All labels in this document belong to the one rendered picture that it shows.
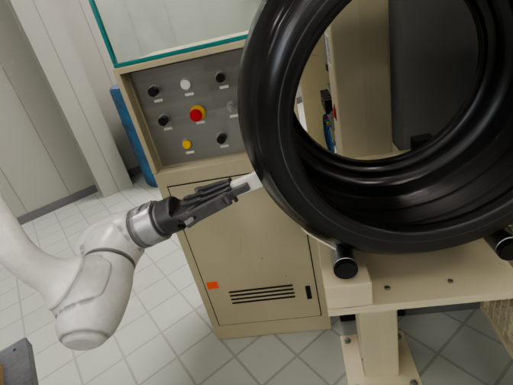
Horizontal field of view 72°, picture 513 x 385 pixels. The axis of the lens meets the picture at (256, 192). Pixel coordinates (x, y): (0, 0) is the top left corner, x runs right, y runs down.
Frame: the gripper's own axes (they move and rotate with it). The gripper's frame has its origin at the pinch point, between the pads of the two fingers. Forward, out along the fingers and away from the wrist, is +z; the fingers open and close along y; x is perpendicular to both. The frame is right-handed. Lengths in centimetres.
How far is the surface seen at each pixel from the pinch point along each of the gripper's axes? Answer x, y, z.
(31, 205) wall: 27, 215, -266
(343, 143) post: 11.2, 26.4, 19.6
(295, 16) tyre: -23.4, -11.5, 19.1
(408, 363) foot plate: 111, 31, 12
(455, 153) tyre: 18.4, 14.1, 40.7
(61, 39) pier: -80, 246, -156
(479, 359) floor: 118, 31, 37
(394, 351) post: 95, 27, 9
